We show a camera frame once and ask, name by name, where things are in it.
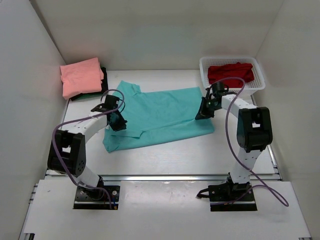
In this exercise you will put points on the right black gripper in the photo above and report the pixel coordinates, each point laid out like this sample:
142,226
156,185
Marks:
203,114

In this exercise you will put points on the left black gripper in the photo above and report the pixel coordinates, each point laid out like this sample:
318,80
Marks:
121,125

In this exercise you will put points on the teal t shirt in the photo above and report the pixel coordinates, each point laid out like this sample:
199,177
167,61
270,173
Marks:
156,117

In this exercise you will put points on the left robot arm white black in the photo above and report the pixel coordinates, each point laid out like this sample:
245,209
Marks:
67,154

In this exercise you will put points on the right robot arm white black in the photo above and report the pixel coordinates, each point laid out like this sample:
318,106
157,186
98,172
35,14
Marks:
253,132

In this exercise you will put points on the black folded t shirt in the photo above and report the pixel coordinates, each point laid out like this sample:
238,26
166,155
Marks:
104,84

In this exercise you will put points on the green folded t shirt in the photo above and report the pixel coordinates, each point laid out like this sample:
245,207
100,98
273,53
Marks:
87,95

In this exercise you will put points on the pink folded t shirt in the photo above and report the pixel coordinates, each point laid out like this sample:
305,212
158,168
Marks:
83,77

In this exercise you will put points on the red t shirt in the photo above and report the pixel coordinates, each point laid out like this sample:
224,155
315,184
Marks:
231,71

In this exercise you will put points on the white plastic basket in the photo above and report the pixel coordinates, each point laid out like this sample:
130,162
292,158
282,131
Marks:
249,88

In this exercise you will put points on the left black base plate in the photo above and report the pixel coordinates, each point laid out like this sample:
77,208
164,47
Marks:
87,199

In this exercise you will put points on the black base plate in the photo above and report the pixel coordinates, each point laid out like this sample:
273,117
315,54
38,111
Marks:
87,199
229,197

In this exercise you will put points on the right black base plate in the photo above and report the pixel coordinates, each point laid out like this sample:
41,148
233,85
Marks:
229,197

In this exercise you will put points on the aluminium rail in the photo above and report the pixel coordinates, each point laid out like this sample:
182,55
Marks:
164,178

